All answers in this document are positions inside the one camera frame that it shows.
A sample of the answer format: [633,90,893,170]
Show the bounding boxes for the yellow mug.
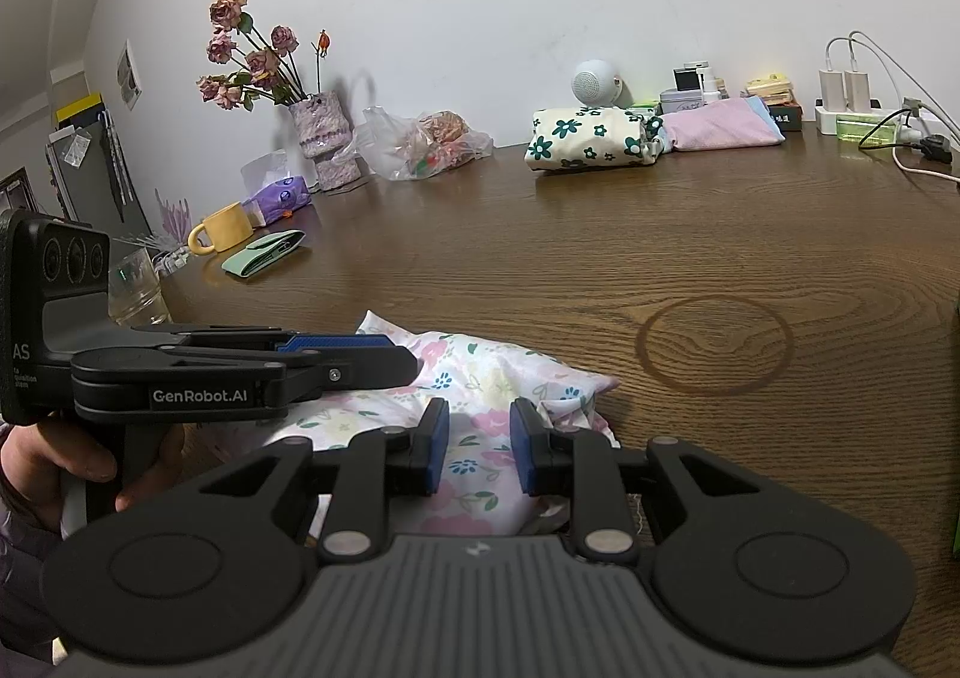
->
[187,202,260,255]

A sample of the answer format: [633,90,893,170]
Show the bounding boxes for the long white cable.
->
[892,145,960,184]

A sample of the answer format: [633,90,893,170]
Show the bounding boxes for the cream teal-flowered pants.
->
[525,106,665,173]

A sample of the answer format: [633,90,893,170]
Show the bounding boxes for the drinking glass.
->
[109,249,173,328]

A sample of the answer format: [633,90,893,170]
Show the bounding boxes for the light green gadget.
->
[836,115,901,140]

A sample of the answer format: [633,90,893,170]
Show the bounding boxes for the pink purple fleece garment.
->
[660,99,786,152]

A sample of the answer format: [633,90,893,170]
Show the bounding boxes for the grey board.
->
[45,115,151,236]

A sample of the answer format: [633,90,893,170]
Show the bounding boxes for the mint green folded pouch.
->
[221,229,308,280]

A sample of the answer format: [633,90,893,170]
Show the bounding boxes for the purple dried grass bunch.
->
[154,189,192,251]

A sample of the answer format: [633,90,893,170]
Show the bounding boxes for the pink floral ruffled garment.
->
[199,309,622,536]

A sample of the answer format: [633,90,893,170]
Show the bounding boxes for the dried flower bouquet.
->
[196,0,332,113]

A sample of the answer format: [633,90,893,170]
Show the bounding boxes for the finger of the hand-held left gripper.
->
[161,346,419,403]
[131,324,396,354]

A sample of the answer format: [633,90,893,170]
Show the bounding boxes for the yellow black object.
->
[54,91,102,128]

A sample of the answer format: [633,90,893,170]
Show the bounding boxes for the small yellow box stack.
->
[745,74,796,105]

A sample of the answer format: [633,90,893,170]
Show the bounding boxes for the wall paper notice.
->
[116,39,143,113]

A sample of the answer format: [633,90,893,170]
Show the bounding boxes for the clear plastic snack bag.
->
[352,106,494,182]

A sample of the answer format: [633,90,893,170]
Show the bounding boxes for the dark picture frame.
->
[0,168,38,214]

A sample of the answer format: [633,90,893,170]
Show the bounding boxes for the person's left hand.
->
[0,423,185,542]

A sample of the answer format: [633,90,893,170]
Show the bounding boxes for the person's left forearm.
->
[0,494,76,678]

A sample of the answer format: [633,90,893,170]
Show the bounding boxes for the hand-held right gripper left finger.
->
[199,397,451,564]

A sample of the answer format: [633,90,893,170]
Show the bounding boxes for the crochet-covered vase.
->
[289,91,362,191]

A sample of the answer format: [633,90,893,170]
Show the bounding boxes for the purple tissue pack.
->
[247,175,312,221]

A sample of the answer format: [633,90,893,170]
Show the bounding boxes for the white astronaut speaker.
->
[572,58,623,107]

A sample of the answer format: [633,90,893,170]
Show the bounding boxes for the thin black cable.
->
[859,108,912,150]

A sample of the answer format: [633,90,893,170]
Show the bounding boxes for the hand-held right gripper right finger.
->
[510,397,758,564]

